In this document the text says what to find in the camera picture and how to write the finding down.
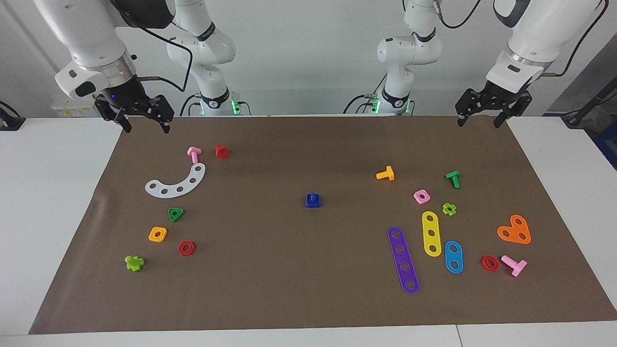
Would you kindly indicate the orange square toy nut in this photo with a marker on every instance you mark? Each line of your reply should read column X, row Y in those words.
column 163, row 231

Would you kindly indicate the dark green toy screw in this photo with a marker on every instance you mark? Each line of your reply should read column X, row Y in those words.
column 453, row 177

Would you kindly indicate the white power strip box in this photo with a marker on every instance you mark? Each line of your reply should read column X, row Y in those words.
column 72, row 111

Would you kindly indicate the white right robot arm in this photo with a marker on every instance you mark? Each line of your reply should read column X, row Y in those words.
column 87, row 38

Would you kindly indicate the lime green flower nut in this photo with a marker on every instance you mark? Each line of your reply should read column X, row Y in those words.
column 445, row 210

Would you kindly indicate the green triangle toy nut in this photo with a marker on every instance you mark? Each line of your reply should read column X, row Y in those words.
column 170, row 211

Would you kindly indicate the red toy screw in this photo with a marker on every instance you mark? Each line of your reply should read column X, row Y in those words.
column 221, row 152

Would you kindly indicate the blue toy screw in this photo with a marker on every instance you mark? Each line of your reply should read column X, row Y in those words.
column 313, row 197

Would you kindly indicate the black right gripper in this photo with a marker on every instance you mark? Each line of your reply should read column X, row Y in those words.
column 125, row 96

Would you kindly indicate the brown table mat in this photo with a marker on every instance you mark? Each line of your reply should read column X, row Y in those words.
column 289, row 270

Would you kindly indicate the pink square toy nut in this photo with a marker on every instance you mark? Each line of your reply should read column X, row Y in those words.
column 416, row 194

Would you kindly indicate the blue crate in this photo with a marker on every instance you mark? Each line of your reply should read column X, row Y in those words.
column 608, row 144

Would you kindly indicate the black stand pole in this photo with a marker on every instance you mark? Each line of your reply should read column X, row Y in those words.
column 588, row 107

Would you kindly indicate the blue square toy nut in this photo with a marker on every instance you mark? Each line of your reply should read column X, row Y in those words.
column 308, row 204

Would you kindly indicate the blue short perforated plate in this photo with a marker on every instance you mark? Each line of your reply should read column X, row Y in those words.
column 453, row 257

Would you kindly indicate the yellow perforated plate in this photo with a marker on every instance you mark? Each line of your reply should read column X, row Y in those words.
column 431, row 225

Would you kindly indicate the purple long perforated plate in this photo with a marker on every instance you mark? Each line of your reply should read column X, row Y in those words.
column 402, row 259

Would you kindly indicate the red hexagon toy nut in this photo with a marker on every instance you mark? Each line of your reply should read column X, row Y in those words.
column 180, row 248
column 483, row 264

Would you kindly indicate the orange toy screw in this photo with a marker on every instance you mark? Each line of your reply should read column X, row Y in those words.
column 388, row 173

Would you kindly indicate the pink toy screw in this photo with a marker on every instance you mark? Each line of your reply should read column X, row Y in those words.
column 194, row 153
column 516, row 266

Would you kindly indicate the orange heart perforated plate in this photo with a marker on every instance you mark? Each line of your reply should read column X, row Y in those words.
column 515, row 230

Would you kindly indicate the white curved perforated plate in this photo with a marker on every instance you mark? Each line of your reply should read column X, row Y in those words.
column 186, row 185

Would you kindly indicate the black clamp mount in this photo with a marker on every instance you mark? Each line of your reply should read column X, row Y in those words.
column 9, row 120

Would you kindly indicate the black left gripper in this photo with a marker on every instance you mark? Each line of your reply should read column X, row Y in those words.
column 496, row 96

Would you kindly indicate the lime green toy screw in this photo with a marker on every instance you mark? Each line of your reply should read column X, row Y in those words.
column 133, row 263

